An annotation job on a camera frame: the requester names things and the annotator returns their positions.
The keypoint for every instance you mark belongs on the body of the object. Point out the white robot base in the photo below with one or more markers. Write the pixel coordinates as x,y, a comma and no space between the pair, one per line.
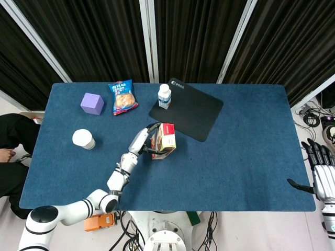
165,232

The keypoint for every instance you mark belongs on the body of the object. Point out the black mouse pad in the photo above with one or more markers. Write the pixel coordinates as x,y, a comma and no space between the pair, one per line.
191,112

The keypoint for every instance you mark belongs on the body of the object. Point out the black pleated curtain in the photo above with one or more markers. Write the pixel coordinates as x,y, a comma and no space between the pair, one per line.
91,39
288,44
196,39
21,73

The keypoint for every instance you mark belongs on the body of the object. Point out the green block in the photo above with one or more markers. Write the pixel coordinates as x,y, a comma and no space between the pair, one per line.
193,218

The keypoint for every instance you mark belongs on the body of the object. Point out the blue snack bag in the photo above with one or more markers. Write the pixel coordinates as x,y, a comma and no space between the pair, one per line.
123,98

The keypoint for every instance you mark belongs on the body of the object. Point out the black white sneaker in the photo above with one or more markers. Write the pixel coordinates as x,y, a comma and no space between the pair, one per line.
329,134

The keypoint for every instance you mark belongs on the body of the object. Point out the person in black clothes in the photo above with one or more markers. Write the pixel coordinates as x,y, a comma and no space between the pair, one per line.
13,136

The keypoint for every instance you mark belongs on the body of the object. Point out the grey power adapter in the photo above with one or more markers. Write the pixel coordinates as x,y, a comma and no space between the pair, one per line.
305,110

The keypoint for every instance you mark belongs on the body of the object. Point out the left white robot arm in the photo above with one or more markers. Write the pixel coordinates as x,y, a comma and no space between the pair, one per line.
86,204

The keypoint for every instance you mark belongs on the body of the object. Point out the orange device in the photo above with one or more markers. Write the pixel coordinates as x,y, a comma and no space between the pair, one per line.
99,222

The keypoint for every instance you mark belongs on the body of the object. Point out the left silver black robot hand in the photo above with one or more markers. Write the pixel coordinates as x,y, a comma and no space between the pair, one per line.
138,141

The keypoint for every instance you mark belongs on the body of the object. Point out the white paper cup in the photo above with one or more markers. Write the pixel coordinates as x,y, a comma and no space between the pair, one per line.
83,139

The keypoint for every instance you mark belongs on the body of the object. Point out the blue table cloth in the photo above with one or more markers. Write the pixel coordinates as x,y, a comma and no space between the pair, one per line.
222,170

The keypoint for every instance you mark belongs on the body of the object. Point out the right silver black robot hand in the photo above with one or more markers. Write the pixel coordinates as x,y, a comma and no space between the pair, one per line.
323,175

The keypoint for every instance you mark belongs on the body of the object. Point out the white chair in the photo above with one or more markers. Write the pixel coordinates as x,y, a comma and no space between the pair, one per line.
34,117

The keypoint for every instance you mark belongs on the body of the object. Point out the red white biscuit box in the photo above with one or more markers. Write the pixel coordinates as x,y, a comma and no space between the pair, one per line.
167,141

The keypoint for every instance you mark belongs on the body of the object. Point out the purple foam cube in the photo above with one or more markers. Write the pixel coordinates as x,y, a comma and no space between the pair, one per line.
91,104

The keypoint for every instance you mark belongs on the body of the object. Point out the white milk bottle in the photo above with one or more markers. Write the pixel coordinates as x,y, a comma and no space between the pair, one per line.
164,98

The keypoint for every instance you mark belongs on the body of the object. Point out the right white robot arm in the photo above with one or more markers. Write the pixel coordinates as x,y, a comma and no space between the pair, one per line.
329,219

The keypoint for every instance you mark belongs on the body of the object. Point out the white frame post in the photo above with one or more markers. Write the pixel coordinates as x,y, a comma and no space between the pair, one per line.
235,41
149,39
311,92
36,39

